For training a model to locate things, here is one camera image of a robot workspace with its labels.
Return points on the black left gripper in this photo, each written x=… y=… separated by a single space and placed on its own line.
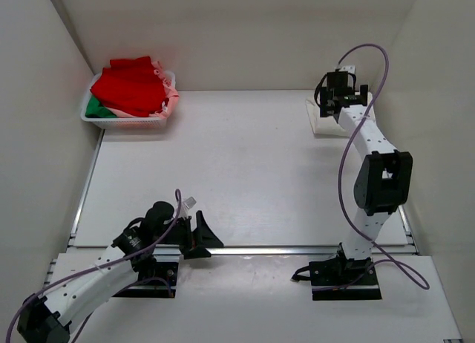
x=202 y=234

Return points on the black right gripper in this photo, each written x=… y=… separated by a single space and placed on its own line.
x=323 y=99

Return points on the white t shirt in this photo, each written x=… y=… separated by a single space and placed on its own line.
x=328 y=126

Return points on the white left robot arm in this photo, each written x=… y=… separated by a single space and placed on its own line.
x=126 y=268

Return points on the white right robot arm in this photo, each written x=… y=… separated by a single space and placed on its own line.
x=383 y=181

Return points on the white plastic laundry basket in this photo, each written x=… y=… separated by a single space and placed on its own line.
x=118 y=123

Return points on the pink t shirt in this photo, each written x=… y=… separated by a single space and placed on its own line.
x=172 y=96

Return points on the green t shirt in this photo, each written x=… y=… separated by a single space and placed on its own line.
x=95 y=110

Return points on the red t shirt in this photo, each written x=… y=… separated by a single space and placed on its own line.
x=130 y=86

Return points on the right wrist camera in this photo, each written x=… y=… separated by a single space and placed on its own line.
x=350 y=69

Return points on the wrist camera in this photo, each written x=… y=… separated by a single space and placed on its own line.
x=188 y=203
x=350 y=69

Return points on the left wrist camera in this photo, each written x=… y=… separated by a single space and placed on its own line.
x=188 y=203

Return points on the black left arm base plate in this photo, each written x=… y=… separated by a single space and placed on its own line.
x=159 y=281

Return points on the aluminium table rail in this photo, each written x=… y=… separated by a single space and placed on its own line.
x=409 y=248

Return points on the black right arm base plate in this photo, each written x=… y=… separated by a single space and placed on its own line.
x=340 y=278

